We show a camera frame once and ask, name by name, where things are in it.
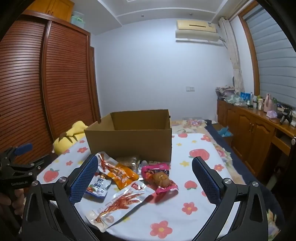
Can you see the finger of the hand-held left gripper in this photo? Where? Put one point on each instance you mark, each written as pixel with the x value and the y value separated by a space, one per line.
pixel 23 148
pixel 25 168

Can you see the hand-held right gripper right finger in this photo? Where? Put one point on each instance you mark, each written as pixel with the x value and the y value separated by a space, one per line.
pixel 205 180

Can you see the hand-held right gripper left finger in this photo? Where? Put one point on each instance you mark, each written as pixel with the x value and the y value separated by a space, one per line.
pixel 83 178

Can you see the white and blue snack packet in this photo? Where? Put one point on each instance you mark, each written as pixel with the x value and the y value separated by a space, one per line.
pixel 99 188

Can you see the orange chicken feet packet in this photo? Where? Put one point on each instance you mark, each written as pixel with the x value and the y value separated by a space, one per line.
pixel 122 177

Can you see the clear chicken feet packet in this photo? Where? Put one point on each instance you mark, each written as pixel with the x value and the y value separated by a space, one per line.
pixel 120 204

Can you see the pink drumstick packet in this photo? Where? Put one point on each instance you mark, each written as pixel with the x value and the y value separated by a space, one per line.
pixel 159 178

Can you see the brown cardboard box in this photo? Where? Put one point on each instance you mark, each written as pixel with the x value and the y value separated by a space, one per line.
pixel 129 141

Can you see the person's left hand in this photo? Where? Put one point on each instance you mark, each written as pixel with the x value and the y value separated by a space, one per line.
pixel 19 197

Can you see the floral bedsheet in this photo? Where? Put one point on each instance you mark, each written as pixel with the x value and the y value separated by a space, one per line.
pixel 222 150

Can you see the yellow plush toy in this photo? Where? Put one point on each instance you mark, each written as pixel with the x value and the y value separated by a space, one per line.
pixel 69 141

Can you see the strawberry flower printed blanket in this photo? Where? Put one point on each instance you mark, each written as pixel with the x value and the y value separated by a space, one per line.
pixel 173 204

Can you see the small open cardboard box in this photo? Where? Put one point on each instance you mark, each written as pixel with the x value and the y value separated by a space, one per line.
pixel 229 140

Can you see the teal cloth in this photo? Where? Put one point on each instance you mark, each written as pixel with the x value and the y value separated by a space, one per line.
pixel 224 132

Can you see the wooden sideboard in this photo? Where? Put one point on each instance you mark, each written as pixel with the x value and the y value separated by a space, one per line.
pixel 249 134

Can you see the brown slatted wardrobe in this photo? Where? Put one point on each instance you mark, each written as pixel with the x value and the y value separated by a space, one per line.
pixel 64 81

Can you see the pile of folded clothes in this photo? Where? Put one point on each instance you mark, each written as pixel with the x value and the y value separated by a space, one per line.
pixel 229 92

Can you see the cluster of toiletry bottles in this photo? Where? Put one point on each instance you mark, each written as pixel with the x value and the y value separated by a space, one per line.
pixel 255 103

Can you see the blue carton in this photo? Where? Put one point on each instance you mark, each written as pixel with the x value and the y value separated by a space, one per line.
pixel 245 95

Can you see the pink bottle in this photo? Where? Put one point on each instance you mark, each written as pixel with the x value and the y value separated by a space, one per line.
pixel 269 104

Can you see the black hair dryer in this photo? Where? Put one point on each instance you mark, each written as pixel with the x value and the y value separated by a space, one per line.
pixel 285 115

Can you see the small white fan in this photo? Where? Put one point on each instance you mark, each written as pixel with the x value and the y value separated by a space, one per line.
pixel 233 81

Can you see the green bottle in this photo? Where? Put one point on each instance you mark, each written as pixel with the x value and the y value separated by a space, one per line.
pixel 274 102

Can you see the beige patterned curtain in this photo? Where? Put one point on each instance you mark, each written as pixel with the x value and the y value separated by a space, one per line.
pixel 233 53

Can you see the clear green-latched storage box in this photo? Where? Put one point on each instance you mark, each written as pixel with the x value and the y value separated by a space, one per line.
pixel 77 20

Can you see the window with grey blind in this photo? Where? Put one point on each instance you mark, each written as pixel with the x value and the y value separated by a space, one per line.
pixel 272 58

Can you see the wooden overhead cabinet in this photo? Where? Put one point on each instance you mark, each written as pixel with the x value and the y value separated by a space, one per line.
pixel 53 8

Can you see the white wall switch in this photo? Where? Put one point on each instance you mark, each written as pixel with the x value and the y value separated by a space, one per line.
pixel 190 88

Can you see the wall air conditioner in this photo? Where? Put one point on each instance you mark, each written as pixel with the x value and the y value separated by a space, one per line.
pixel 196 29

